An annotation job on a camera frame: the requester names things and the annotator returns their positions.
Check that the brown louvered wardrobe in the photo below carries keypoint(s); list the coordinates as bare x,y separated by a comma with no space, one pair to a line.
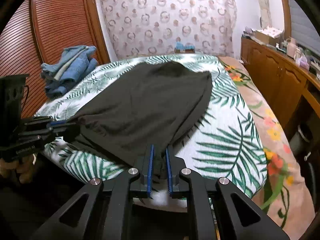
38,32

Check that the cardboard box with floral cloth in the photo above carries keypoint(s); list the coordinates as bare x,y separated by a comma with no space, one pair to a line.
269,35

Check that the black pants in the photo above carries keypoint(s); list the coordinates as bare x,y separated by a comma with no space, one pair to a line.
151,104

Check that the person's left hand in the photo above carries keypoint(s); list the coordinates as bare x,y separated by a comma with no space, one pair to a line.
24,168

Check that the lavender small container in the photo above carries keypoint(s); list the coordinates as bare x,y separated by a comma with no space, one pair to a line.
302,62

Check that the window blind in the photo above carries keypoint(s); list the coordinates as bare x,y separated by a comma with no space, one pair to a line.
302,29

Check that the circle patterned curtain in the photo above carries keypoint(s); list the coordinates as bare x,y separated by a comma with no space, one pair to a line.
152,27

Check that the pink bottle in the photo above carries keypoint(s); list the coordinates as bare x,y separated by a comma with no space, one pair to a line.
291,47

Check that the wooden sideboard cabinet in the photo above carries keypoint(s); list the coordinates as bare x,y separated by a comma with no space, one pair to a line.
291,92

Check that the blue item at bed head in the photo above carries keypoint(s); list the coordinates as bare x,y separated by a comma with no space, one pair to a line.
184,48

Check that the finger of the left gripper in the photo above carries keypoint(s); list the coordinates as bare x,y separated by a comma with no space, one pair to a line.
68,132
57,123

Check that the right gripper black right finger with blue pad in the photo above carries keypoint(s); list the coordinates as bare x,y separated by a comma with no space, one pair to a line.
217,207

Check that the floral beige blanket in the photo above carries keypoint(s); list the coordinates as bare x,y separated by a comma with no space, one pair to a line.
284,197

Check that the palm leaf print sheet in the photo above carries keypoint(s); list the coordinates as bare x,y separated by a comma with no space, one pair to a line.
223,143

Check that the folded blue jeans pile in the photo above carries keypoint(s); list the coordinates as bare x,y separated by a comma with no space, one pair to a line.
73,66

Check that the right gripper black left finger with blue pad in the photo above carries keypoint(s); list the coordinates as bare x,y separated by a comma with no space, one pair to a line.
101,208

